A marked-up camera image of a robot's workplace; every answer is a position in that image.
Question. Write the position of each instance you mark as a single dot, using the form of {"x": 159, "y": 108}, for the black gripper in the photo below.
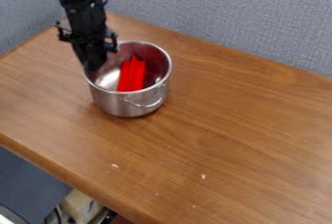
{"x": 84, "y": 28}

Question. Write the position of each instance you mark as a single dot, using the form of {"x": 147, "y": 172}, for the red block object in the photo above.
{"x": 133, "y": 72}

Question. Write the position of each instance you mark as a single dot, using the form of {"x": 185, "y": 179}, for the metal pot with handle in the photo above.
{"x": 143, "y": 101}

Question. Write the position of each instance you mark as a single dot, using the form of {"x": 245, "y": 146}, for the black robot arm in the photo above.
{"x": 76, "y": 4}

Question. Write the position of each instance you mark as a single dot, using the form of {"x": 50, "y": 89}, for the beige box under table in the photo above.
{"x": 80, "y": 207}

